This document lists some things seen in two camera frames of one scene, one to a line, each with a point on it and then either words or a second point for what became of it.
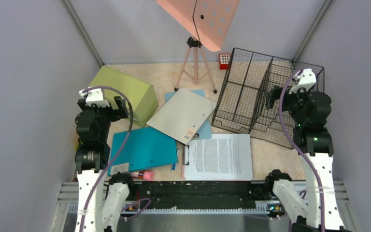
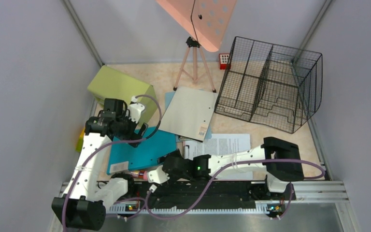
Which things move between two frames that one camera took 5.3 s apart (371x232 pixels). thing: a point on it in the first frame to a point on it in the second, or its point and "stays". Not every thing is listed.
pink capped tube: x=147 y=175 stays
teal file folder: x=143 y=148 stays
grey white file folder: x=181 y=115 stays
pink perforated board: x=208 y=21 stays
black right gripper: x=301 y=92 to x=176 y=153
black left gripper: x=121 y=112 to x=131 y=135
